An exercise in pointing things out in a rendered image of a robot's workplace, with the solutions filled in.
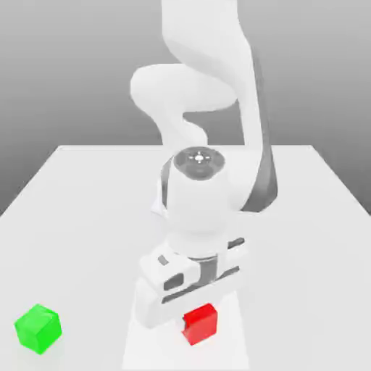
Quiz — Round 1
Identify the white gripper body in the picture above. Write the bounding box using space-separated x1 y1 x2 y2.
134 237 251 330

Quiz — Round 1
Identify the small red cube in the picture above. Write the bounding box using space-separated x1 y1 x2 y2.
181 302 219 346

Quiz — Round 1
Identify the small green cube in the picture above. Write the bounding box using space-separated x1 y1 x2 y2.
13 303 64 357

